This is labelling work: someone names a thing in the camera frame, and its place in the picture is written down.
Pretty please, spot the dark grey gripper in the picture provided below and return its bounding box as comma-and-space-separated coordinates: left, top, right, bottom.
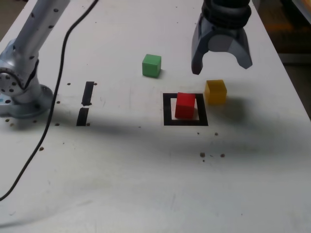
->
190, 13, 253, 75

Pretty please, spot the yellow cube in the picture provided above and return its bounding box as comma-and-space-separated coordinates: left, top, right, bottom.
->
204, 79, 228, 105

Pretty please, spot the red cube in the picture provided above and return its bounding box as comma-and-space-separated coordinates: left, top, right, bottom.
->
174, 92, 197, 120

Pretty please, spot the green cube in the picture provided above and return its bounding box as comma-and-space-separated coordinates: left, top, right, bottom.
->
141, 53, 162, 79

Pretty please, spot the black tape square outline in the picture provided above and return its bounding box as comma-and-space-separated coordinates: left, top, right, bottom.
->
162, 93, 209, 127

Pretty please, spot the dark brown background furniture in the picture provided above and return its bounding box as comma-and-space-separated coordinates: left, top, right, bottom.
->
252, 0, 311, 53

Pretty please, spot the black tape strip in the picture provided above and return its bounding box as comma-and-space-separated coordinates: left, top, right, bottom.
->
76, 81, 95, 127

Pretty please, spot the grey background rail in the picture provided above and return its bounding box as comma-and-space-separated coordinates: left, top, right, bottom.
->
278, 52, 311, 64

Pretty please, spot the orange panel with grey frame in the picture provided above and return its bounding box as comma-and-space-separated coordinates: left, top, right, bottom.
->
290, 0, 311, 19

